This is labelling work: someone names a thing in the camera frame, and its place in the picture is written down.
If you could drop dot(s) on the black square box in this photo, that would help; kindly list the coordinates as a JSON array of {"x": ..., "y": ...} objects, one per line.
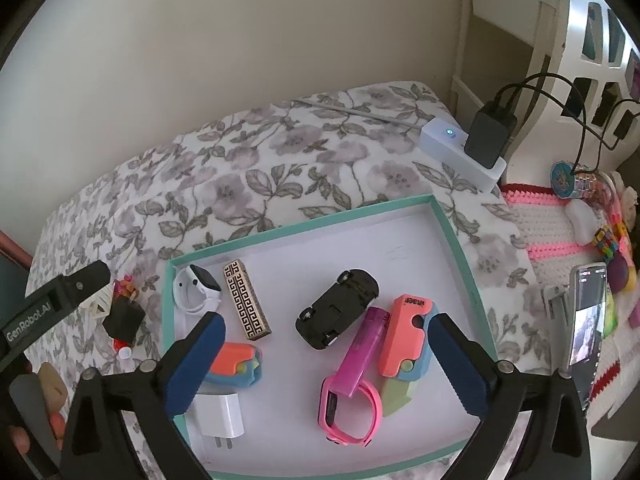
[{"x": 124, "y": 320}]

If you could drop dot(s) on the red small bottle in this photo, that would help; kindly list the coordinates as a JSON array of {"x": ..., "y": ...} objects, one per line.
[{"x": 123, "y": 349}]

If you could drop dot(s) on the floral grey white blanket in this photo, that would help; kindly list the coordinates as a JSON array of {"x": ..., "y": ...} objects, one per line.
[{"x": 281, "y": 164}]

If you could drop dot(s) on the white power strip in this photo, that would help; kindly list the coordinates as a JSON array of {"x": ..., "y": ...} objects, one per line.
[{"x": 445, "y": 142}]

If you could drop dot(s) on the smartphone on stand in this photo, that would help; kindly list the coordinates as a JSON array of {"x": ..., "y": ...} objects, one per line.
[{"x": 575, "y": 316}]

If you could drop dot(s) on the black toy car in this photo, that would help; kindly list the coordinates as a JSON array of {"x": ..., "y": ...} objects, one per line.
[{"x": 337, "y": 308}]

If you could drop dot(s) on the gold patterned lighter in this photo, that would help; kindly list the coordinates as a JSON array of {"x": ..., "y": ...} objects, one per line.
[{"x": 245, "y": 301}]

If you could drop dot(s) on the white small pouch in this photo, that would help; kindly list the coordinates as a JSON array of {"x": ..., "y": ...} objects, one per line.
[{"x": 586, "y": 222}]

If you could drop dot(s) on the pink translucent lighter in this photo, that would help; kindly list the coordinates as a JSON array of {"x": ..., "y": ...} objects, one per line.
[{"x": 365, "y": 344}]

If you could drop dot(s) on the black power adapter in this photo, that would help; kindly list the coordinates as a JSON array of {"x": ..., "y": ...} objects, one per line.
[{"x": 491, "y": 128}]

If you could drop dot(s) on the orange blue green toy knife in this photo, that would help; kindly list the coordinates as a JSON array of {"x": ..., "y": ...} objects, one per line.
[{"x": 406, "y": 355}]

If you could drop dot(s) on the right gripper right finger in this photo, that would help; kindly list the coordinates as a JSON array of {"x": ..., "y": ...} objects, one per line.
[{"x": 469, "y": 369}]

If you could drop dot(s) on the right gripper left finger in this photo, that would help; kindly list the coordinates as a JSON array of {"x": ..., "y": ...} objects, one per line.
[{"x": 187, "y": 362}]

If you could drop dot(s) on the white wooden shelf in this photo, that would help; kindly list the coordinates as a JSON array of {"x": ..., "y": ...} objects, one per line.
[{"x": 503, "y": 41}]

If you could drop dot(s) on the teal white cardboard tray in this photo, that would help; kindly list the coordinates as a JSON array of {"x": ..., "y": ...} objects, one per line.
[{"x": 409, "y": 247}]

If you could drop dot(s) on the round blue sticker tin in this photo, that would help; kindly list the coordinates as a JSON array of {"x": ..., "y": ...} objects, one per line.
[{"x": 563, "y": 181}]

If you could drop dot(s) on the pink smart watch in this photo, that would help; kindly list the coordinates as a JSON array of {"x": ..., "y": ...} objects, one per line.
[{"x": 349, "y": 420}]

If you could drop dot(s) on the pink white crochet mat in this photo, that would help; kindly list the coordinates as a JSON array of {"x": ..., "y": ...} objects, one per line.
[{"x": 552, "y": 250}]

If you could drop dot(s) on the white USB charger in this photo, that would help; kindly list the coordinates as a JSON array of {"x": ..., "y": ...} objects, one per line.
[{"x": 219, "y": 416}]

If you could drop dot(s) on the colourful toy pile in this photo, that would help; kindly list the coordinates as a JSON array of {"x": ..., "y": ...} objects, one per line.
[{"x": 614, "y": 204}]

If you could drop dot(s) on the white smart watch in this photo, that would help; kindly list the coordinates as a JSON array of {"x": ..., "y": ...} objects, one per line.
[{"x": 195, "y": 290}]

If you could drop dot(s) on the white hair claw clip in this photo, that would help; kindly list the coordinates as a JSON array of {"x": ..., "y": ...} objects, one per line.
[{"x": 98, "y": 305}]

